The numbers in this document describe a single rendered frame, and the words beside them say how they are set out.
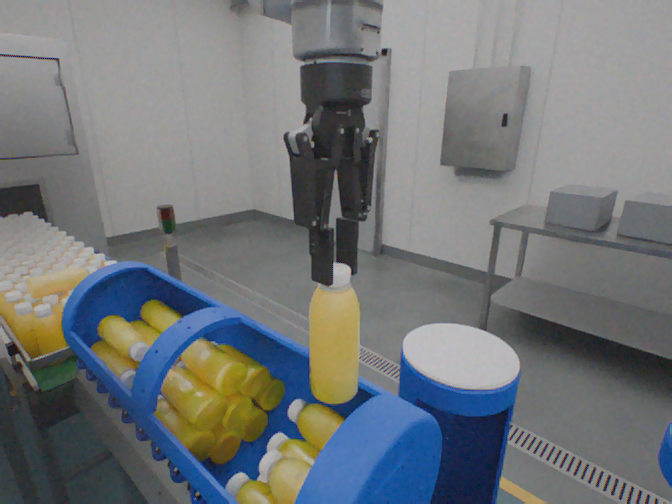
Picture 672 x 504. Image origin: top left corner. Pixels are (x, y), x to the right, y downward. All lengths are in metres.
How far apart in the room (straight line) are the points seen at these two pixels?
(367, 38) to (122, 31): 5.35
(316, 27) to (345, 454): 0.45
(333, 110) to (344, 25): 0.08
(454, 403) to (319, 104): 0.75
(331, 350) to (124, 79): 5.29
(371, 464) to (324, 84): 0.41
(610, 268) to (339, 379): 3.40
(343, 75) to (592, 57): 3.37
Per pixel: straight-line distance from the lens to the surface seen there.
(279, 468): 0.65
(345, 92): 0.41
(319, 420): 0.70
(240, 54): 6.42
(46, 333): 1.41
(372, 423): 0.54
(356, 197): 0.46
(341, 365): 0.51
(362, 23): 0.42
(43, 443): 1.84
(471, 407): 0.99
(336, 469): 0.52
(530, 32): 3.88
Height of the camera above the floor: 1.60
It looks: 20 degrees down
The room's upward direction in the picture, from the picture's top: straight up
